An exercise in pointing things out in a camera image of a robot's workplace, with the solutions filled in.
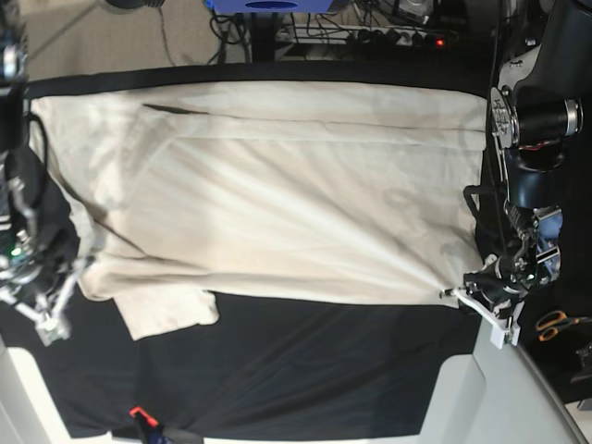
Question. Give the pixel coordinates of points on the black table leg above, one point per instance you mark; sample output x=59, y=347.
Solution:
x=263, y=29

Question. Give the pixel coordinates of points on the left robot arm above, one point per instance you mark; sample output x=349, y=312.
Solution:
x=531, y=120

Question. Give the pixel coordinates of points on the white T-shirt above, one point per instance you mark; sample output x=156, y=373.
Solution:
x=319, y=191

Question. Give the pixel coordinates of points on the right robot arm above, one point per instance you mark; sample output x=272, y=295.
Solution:
x=24, y=152

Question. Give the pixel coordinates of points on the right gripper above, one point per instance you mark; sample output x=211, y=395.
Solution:
x=43, y=278

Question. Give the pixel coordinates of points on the red black clamp front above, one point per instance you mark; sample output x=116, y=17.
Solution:
x=151, y=431

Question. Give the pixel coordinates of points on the blue box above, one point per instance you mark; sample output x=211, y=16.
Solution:
x=253, y=6

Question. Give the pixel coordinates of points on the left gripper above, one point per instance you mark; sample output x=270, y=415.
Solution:
x=495, y=292

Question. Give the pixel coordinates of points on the orange handled scissors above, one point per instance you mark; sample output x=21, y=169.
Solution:
x=553, y=323

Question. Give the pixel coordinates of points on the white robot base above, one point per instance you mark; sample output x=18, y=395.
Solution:
x=495, y=396
x=28, y=412

